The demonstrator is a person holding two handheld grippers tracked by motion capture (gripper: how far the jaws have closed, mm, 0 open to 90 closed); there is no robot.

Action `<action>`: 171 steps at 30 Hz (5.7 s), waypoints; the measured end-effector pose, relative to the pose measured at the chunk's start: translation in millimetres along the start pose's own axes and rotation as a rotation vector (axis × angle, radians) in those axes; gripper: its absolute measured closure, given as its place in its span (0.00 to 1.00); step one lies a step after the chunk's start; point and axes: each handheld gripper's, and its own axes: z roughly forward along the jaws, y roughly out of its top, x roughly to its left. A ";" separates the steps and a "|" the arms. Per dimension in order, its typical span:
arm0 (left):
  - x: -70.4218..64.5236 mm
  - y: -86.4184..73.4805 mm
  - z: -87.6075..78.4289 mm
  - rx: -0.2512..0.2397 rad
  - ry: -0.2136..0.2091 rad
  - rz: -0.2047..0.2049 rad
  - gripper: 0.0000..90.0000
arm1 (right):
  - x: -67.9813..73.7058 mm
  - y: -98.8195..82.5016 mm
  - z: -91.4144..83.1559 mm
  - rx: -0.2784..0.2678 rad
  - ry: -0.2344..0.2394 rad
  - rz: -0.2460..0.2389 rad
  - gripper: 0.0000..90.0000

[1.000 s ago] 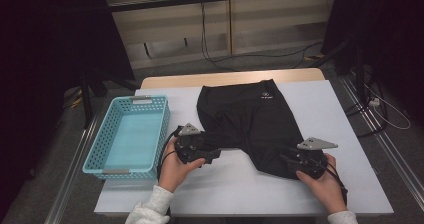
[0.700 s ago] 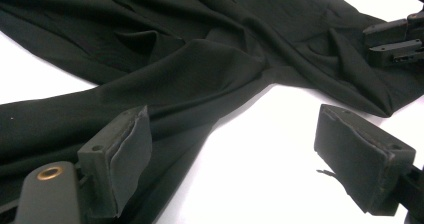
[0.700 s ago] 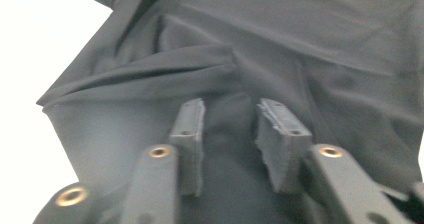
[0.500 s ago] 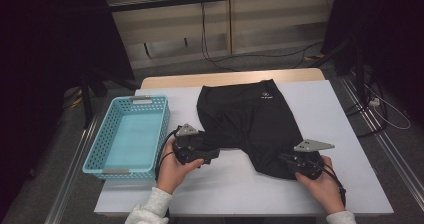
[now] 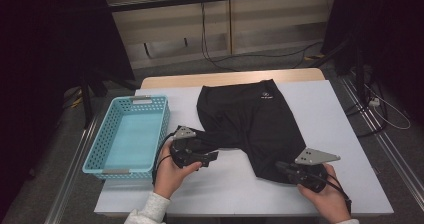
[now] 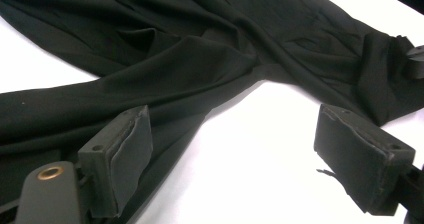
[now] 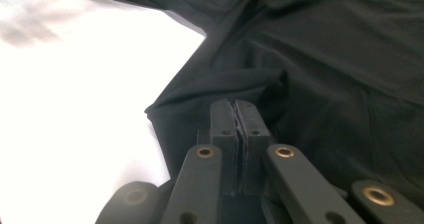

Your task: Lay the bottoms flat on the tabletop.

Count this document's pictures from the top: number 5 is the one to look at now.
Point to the black shorts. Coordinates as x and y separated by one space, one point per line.
250 124

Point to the wooden table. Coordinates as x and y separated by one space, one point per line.
173 81

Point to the wide black curtain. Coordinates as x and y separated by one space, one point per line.
40 34

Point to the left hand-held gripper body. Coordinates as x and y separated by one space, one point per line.
183 132

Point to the light blue plastic basket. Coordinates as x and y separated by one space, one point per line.
133 140

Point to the narrow black curtain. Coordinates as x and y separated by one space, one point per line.
393 24

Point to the white table cover sheet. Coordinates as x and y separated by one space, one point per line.
333 117

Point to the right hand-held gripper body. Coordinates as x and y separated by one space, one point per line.
313 156

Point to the person's left hand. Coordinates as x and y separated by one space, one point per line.
170 177

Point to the metal floor rail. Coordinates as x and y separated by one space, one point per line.
70 177
393 154

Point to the black stand with upright pole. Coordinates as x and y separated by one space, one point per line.
359 74

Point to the person's right hand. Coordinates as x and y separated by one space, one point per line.
326 204

